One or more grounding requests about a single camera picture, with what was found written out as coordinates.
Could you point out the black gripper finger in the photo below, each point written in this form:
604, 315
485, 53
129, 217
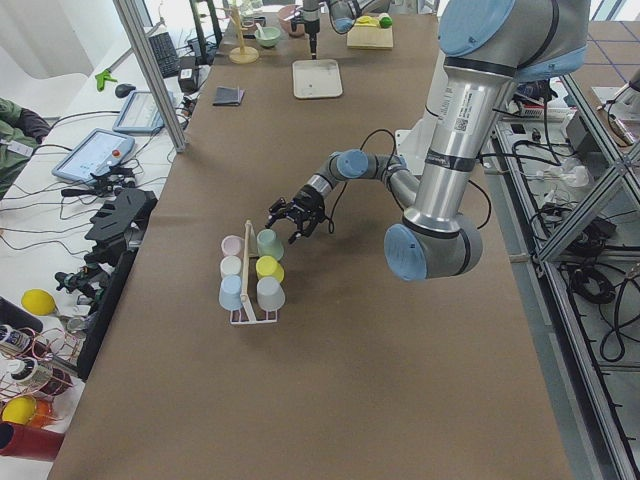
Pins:
281, 209
313, 46
304, 227

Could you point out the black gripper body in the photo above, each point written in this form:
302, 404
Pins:
311, 24
306, 198

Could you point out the green cup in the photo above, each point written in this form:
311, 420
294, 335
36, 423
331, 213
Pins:
269, 244

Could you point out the cream rabbit tray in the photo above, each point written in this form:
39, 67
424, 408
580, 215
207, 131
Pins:
316, 79

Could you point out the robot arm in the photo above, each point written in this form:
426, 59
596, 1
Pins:
342, 16
489, 48

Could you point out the yellow cup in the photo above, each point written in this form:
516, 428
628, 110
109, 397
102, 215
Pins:
268, 266

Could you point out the pink cup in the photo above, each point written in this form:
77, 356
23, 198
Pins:
232, 245

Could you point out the wooden cup tree stand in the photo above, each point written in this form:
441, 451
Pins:
241, 54

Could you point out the white cup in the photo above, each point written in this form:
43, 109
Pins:
230, 265

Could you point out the grey cup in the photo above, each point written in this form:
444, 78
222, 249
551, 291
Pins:
270, 294

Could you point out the blue cup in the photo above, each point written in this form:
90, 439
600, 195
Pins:
230, 293

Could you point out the pink bowl of ice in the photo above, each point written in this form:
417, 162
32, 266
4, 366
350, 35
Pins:
286, 16

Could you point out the green bowl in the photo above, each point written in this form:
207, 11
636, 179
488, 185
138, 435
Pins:
267, 36

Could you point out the wooden cutting board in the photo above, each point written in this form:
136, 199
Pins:
370, 37

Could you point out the grey folded cloths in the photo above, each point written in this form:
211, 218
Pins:
227, 96

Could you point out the black power adapter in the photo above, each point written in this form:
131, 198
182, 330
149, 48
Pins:
188, 80

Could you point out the black keyboard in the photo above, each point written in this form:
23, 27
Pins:
165, 54

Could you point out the far teach pendant tablet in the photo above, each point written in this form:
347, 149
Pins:
139, 115

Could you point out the teach pendant tablet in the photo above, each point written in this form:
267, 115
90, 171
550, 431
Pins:
139, 115
94, 156

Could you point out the near teach pendant tablet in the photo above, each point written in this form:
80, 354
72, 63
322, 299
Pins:
94, 156

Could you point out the black computer mouse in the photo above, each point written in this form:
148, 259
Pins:
123, 90

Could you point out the green clamp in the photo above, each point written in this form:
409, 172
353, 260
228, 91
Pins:
103, 78

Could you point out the yellow lemon upper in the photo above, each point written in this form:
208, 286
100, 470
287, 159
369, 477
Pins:
38, 302

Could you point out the yellow lemon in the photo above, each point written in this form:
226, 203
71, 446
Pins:
19, 410
38, 302

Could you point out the yellow lemon lower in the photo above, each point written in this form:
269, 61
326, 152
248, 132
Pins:
19, 410

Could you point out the red cylinder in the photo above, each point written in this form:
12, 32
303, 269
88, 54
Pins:
29, 443

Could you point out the white wire cup rack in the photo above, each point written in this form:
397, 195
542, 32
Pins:
246, 314

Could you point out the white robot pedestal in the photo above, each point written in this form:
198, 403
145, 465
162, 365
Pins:
413, 144

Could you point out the black bracket stand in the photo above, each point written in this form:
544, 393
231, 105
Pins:
109, 225

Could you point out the aluminium frame post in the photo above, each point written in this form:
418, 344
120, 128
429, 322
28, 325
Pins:
132, 24

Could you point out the copper wire bottle rack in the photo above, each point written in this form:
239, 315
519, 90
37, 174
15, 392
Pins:
27, 370

